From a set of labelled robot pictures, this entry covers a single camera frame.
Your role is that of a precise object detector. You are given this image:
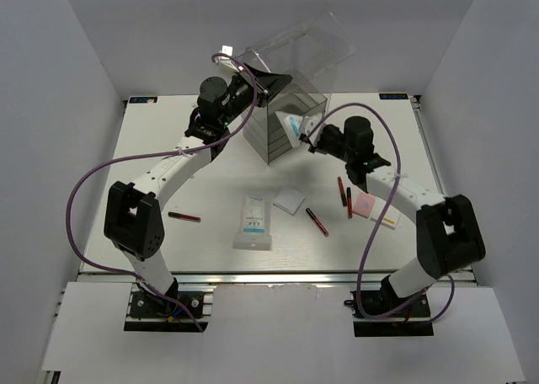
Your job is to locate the red lip gloss far left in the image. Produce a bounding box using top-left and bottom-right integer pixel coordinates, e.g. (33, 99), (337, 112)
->
(168, 211), (201, 222)

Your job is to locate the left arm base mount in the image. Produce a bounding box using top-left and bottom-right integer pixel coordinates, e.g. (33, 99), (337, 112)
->
(124, 285), (213, 333)

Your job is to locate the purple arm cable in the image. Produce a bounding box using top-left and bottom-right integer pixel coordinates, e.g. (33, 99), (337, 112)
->
(66, 52), (259, 333)
(305, 102), (456, 321)

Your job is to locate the white square pad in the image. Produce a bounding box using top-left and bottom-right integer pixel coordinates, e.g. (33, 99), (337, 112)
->
(273, 187), (306, 216)

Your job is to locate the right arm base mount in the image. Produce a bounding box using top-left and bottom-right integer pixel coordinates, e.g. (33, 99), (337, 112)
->
(344, 286), (435, 339)

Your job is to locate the dark lip gloss tube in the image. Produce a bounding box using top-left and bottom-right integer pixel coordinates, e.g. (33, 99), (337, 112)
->
(346, 187), (353, 219)

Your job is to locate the pink makeup packet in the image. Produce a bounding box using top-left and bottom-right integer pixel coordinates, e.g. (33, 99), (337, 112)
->
(352, 192), (376, 218)

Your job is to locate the blue label sticker left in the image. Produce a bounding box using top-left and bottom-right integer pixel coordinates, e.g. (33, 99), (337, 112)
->
(128, 96), (157, 104)

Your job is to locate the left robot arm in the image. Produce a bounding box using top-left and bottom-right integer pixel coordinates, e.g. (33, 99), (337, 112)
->
(104, 65), (293, 316)

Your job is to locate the blue label sticker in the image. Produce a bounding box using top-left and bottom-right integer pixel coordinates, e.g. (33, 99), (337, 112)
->
(128, 96), (157, 104)
(378, 93), (408, 100)

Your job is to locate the red lip gloss tube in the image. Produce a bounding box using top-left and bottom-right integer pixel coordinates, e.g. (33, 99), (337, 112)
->
(337, 176), (347, 207)

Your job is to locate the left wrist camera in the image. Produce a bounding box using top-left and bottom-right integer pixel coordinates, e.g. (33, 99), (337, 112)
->
(217, 45), (241, 72)

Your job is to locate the clear acrylic organizer with drawers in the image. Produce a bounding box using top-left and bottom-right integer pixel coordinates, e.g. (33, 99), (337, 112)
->
(239, 12), (356, 164)

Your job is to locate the blue label sticker right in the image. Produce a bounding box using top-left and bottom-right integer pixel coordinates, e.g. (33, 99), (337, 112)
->
(378, 93), (408, 100)

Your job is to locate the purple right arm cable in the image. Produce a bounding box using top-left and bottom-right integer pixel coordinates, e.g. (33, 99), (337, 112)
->
(305, 102), (456, 321)

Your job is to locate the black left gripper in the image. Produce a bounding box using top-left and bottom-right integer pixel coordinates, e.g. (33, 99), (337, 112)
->
(218, 63), (291, 127)

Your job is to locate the red lip gloss near pad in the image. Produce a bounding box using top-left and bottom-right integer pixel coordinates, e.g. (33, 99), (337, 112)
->
(305, 208), (329, 237)

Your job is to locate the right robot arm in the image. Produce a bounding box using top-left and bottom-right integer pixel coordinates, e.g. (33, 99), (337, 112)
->
(303, 116), (486, 316)

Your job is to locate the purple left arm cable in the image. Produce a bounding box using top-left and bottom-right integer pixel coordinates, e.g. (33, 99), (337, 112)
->
(66, 52), (259, 333)

